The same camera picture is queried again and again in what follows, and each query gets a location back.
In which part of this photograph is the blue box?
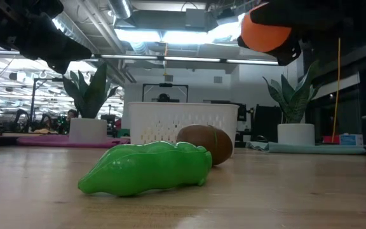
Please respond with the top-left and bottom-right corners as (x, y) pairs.
(339, 134), (364, 146)

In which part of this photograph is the green toy pea pod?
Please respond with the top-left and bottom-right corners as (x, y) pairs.
(78, 141), (214, 197)

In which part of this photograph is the long ceiling tube light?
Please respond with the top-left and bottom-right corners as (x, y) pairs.
(93, 53), (279, 66)

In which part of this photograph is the white perforated plastic basket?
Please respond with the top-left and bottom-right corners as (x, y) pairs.
(128, 101), (240, 158)

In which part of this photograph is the silver round air duct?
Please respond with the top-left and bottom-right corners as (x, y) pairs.
(108, 0), (133, 20)

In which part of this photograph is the black gantry frame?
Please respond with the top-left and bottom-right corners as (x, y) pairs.
(142, 83), (189, 102)

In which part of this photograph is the person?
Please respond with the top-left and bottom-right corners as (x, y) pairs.
(57, 109), (79, 134)

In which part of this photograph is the red object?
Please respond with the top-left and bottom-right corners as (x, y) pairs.
(322, 135), (341, 144)

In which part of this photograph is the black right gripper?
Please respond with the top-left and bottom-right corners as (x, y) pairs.
(236, 0), (366, 67)

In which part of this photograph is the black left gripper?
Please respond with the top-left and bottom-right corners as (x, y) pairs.
(1, 0), (92, 74)

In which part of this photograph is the yellow cable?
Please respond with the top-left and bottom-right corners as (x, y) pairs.
(330, 38), (342, 135)

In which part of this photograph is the smooth orange toy orange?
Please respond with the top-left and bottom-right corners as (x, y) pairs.
(240, 3), (293, 53)

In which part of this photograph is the purple cloth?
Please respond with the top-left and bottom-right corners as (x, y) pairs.
(15, 134), (132, 149)

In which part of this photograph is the green snake plant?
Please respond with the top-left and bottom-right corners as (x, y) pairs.
(57, 62), (120, 120)
(263, 59), (327, 124)

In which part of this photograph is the teal cloth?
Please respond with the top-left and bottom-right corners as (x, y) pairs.
(245, 141), (366, 156)

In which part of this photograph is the white round plant pot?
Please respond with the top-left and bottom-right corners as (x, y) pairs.
(69, 118), (108, 144)
(277, 123), (316, 146)

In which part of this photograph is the black chair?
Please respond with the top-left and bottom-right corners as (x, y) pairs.
(254, 104), (282, 142)

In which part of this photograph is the brown toy kiwi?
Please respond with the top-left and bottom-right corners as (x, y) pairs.
(175, 124), (234, 167)

